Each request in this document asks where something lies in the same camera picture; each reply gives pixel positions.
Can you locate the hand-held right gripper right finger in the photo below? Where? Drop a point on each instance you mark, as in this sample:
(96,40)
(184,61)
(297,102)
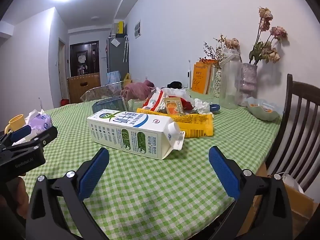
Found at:
(223,172)

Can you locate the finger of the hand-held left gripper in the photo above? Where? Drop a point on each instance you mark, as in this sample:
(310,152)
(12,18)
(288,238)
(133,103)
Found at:
(21,132)
(46,135)

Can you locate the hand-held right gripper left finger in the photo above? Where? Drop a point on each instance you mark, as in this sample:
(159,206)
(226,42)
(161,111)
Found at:
(93,172)

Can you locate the white milk carton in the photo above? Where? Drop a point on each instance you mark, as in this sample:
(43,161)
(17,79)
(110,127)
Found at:
(130,130)

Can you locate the cardboard box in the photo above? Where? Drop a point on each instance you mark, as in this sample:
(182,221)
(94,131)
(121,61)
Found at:
(300,205)

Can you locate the clear plastic bag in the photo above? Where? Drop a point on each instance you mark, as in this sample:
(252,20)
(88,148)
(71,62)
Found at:
(178,92)

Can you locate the red and white snack bag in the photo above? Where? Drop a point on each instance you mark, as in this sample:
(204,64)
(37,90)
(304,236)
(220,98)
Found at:
(155,101)

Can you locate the person's left hand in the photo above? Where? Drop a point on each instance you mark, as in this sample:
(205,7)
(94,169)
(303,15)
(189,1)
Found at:
(13,197)

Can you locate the yellow mug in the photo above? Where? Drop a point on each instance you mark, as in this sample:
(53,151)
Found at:
(16,122)

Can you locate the purple tissue pack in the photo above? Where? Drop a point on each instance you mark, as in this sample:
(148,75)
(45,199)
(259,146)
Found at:
(41,122)

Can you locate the red basin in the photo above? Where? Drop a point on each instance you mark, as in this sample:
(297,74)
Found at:
(64,102)

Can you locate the yellow snack packet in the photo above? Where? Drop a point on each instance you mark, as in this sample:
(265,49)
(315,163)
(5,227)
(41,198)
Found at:
(197,125)

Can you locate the green checked tablecloth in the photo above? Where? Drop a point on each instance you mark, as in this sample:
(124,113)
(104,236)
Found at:
(150,180)

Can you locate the blue bottle cap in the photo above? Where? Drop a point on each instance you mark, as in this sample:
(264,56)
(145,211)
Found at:
(215,108)

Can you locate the plastic wrapped bundle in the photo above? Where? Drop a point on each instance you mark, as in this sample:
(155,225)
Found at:
(100,92)

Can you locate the green bowl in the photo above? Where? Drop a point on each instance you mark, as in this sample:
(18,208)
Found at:
(262,115)

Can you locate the dark blue box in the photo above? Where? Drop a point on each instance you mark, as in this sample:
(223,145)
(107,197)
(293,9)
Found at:
(110,103)

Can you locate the orange fruit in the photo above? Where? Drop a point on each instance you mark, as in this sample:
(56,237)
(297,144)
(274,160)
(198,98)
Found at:
(269,110)
(254,104)

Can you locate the clear plastic packaging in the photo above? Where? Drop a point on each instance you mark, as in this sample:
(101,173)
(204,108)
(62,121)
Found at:
(136,105)

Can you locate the small orange packet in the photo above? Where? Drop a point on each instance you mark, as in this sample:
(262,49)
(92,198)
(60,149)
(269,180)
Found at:
(173,107)

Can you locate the clear plastic jug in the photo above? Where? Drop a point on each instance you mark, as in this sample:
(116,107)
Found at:
(230,85)

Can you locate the blue gift bag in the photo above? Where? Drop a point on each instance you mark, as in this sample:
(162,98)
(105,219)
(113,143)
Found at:
(113,77)

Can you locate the dark entrance door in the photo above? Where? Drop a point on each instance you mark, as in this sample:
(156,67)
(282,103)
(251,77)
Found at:
(82,52)

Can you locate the floral vase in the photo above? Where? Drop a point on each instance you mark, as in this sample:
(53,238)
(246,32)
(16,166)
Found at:
(217,82)

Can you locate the pink cloth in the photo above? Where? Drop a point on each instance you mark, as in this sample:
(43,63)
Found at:
(136,90)

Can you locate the yellow bag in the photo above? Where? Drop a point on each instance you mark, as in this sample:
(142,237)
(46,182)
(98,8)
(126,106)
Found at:
(127,81)

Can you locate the orange book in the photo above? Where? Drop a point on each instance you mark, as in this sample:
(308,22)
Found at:
(201,77)
(215,75)

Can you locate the dark wooden chair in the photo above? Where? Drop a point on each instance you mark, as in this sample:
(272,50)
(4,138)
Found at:
(290,97)

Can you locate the black pouch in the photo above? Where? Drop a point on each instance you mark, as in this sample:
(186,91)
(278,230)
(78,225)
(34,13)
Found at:
(175,85)

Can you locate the white electric toothbrush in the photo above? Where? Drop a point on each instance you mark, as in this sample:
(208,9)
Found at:
(188,76)

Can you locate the grey refrigerator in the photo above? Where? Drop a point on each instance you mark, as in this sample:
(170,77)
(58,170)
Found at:
(117,55)

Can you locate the dried twigs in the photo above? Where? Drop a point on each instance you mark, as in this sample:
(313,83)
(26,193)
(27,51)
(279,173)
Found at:
(211,56)

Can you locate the vase with dried roses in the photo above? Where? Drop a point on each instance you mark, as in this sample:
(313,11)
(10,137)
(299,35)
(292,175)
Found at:
(266,51)

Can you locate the yellow box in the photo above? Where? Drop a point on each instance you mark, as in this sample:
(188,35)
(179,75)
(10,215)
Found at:
(120,27)

